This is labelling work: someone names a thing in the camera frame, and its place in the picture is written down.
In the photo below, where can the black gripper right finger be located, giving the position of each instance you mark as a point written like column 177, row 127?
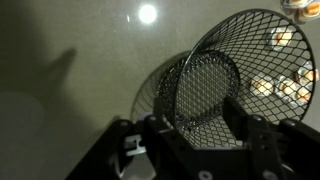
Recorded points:
column 243, row 126

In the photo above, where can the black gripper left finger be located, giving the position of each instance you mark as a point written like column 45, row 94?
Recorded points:
column 160, row 139

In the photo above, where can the packaged burger candy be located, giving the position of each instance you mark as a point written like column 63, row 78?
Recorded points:
column 309, row 13
column 300, row 97
column 306, row 75
column 286, row 88
column 295, row 4
column 261, row 86
column 280, row 37

